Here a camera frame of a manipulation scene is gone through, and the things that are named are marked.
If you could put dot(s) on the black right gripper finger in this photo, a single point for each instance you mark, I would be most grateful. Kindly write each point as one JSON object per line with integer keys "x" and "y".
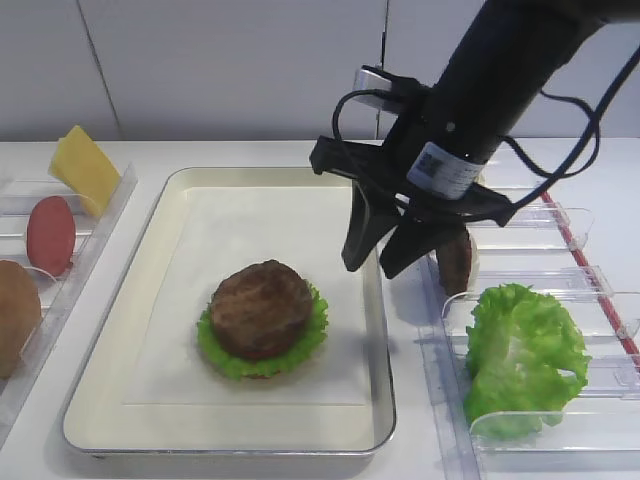
{"x": 412, "y": 240}

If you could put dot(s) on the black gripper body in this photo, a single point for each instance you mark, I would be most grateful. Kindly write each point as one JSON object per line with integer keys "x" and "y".
{"x": 366, "y": 165}

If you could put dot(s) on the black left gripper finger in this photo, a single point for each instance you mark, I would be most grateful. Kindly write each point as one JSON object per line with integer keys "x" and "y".
{"x": 372, "y": 217}

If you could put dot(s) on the brown meat patty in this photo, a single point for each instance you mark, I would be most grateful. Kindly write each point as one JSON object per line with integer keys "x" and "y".
{"x": 455, "y": 258}
{"x": 261, "y": 310}

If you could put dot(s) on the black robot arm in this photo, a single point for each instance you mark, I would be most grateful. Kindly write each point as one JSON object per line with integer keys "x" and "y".
{"x": 511, "y": 49}

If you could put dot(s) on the brown meat patty in rack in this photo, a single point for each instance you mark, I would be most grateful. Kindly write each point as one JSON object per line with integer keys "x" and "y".
{"x": 455, "y": 258}

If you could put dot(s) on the green lettuce leaf in rack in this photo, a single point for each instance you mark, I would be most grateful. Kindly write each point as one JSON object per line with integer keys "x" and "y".
{"x": 526, "y": 361}

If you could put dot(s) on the green lettuce on burger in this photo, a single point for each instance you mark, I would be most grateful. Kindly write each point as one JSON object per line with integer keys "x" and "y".
{"x": 237, "y": 368}

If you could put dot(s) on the yellow cheese slice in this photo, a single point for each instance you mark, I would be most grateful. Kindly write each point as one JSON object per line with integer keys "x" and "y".
{"x": 80, "y": 164}

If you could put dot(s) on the red tomato slice in rack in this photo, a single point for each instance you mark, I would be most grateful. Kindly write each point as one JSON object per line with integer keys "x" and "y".
{"x": 50, "y": 235}

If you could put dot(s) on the red strip on rack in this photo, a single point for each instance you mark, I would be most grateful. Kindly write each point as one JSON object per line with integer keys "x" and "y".
{"x": 617, "y": 306}

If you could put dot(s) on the white paper liner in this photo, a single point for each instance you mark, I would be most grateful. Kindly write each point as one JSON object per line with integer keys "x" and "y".
{"x": 225, "y": 229}

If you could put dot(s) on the clear acrylic rack right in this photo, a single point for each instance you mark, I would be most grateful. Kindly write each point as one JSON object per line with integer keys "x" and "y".
{"x": 598, "y": 436}

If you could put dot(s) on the clear acrylic rack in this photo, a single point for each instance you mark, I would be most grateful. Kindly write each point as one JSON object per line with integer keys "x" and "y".
{"x": 598, "y": 436}
{"x": 58, "y": 294}

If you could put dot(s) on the cream metal tray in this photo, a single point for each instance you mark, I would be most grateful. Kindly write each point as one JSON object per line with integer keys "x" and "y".
{"x": 100, "y": 421}

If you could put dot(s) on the clear acrylic rack left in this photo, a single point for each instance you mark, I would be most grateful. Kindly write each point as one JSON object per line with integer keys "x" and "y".
{"x": 58, "y": 294}

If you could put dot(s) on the brown bun in left rack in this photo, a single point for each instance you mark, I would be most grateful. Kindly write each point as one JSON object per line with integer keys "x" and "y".
{"x": 20, "y": 313}

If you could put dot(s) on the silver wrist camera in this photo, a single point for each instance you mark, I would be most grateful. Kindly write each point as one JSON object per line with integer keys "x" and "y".
{"x": 388, "y": 92}

